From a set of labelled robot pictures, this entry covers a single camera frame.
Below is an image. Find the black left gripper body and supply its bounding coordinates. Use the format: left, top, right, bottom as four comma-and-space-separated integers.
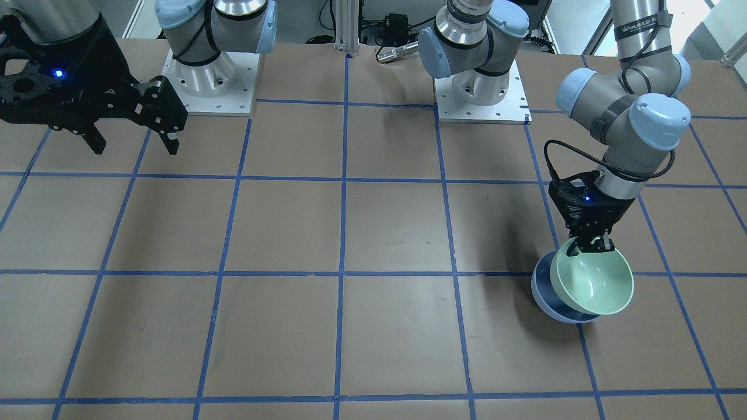
549, 171, 633, 243

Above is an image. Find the aluminium frame post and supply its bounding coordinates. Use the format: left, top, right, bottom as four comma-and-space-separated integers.
329, 0, 360, 56

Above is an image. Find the green bowl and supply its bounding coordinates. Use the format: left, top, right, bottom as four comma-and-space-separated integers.
550, 239, 634, 316

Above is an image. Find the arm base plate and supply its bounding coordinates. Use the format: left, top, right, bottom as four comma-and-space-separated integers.
162, 51, 263, 117
433, 61, 533, 124

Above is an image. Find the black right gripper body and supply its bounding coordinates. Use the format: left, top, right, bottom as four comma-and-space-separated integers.
1, 15, 187, 137

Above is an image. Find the blue bowl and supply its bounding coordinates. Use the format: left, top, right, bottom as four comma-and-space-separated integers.
531, 251, 600, 324

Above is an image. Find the black power adapter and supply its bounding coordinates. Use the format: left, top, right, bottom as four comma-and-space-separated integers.
382, 13, 409, 46

